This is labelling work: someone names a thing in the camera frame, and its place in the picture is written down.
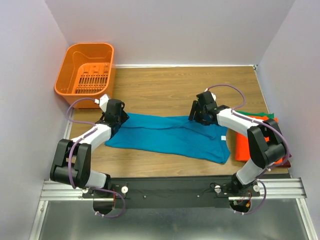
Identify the blue t-shirt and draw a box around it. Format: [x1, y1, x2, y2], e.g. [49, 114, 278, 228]
[105, 113, 230, 164]

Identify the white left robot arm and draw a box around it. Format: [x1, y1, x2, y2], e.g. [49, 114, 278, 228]
[50, 94, 129, 198]

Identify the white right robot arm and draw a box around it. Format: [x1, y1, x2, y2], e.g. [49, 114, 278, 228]
[188, 90, 290, 196]

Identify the orange folded t-shirt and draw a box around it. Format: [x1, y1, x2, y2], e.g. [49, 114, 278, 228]
[235, 115, 285, 164]

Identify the orange plastic basket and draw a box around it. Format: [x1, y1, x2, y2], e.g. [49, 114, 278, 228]
[54, 42, 116, 104]

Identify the green folded t-shirt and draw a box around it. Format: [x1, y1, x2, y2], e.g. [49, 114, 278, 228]
[236, 111, 275, 121]

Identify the dark red folded t-shirt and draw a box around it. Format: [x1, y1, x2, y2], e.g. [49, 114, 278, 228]
[269, 146, 292, 168]

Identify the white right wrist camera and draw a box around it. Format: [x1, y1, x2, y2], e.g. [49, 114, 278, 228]
[205, 88, 217, 101]

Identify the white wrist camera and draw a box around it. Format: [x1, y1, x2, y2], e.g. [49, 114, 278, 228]
[94, 94, 110, 113]
[205, 88, 217, 101]

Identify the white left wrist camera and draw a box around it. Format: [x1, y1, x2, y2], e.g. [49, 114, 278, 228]
[94, 94, 110, 113]

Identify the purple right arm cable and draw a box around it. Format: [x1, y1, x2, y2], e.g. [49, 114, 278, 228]
[204, 84, 291, 216]

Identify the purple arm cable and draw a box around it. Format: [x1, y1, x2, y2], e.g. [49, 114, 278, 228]
[65, 97, 127, 219]
[204, 84, 291, 216]

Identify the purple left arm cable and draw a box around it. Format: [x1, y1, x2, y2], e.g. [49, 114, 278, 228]
[65, 97, 127, 219]

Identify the black mounting base plate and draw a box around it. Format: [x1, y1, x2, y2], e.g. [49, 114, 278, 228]
[82, 175, 263, 210]

